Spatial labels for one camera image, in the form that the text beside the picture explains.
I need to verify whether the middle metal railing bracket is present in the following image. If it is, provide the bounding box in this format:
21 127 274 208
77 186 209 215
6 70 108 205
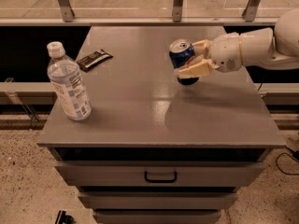
172 0 184 22

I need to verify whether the grey drawer cabinet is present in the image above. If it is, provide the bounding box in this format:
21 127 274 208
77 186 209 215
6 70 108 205
38 26 284 224

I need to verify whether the blue pepsi can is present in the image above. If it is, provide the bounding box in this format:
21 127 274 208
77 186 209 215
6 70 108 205
168 38 200 87

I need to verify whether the dark snack bar wrapper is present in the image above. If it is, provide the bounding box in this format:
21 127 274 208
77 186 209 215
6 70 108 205
77 49 112 72

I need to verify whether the black object on floor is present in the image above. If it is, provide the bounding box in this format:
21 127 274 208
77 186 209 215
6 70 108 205
55 210 75 224

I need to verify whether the left metal railing bracket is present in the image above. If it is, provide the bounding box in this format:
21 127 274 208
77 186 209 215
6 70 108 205
57 0 75 22

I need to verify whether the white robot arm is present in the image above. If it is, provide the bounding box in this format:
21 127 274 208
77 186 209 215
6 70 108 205
175 8 299 79

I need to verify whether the black drawer handle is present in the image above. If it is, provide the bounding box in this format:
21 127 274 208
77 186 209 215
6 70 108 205
144 171 178 184

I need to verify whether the clear plastic water bottle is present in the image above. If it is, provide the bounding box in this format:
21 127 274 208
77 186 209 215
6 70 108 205
47 41 92 120

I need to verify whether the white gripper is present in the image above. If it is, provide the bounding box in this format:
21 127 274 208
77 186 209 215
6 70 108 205
177 33 241 78

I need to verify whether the black floor cable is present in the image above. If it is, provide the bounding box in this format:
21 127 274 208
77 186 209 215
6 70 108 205
275 146 299 176

